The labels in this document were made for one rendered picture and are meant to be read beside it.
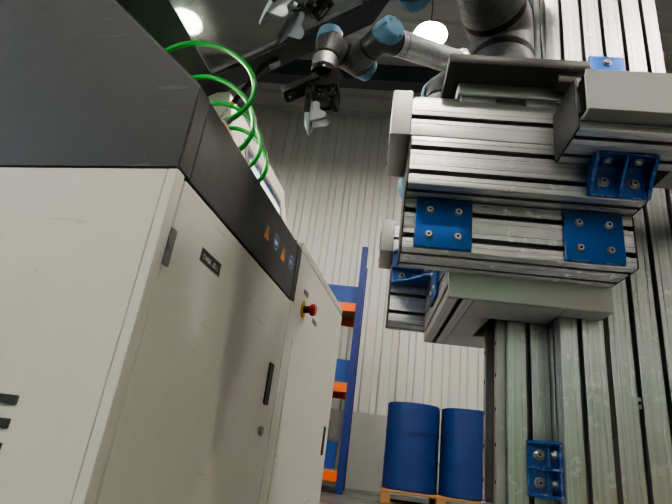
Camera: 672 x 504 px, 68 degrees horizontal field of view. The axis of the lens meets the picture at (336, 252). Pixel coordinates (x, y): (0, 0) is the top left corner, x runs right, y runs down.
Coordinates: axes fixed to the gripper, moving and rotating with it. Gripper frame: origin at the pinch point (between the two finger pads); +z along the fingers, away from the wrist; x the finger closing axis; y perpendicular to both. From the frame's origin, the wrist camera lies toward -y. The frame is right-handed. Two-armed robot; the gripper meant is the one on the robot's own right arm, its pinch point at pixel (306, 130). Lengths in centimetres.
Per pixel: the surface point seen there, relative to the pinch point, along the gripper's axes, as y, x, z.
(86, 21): -31, -47, 9
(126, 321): -4, -47, 66
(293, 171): -226, 612, -369
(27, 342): -19, -47, 71
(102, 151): -18, -47, 39
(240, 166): -3.0, -26.7, 28.7
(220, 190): -3.1, -32.3, 37.5
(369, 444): -51, 631, 61
